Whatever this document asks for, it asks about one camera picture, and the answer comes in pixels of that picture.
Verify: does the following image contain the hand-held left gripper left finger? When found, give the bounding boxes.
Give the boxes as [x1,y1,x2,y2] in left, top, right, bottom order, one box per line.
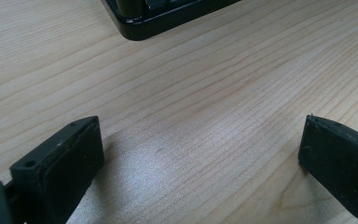
[9,115,105,224]

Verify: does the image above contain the red and black shoe rack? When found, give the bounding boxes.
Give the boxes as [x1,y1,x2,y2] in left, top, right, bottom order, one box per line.
[101,0,241,42]

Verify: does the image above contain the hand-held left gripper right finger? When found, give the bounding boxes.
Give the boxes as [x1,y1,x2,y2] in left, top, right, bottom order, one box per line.
[297,113,358,224]

